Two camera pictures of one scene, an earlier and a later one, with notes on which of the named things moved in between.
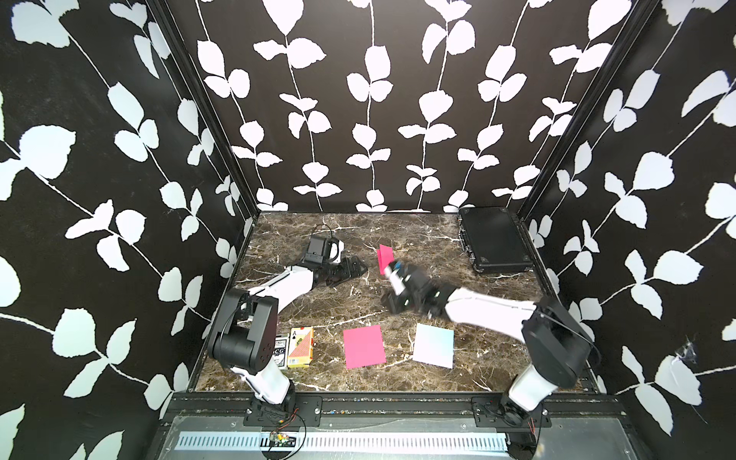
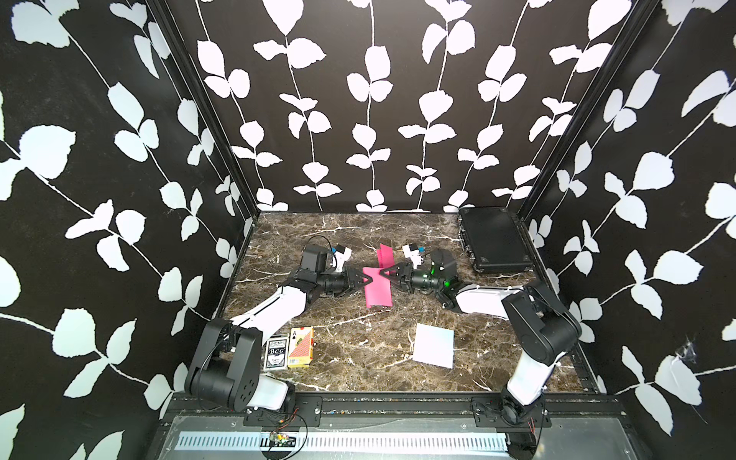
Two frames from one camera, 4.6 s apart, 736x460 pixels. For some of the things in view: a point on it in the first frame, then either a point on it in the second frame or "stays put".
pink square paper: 363,347 → 378,291
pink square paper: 385,256 stays put
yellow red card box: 301,346 stays put
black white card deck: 280,354 stays put
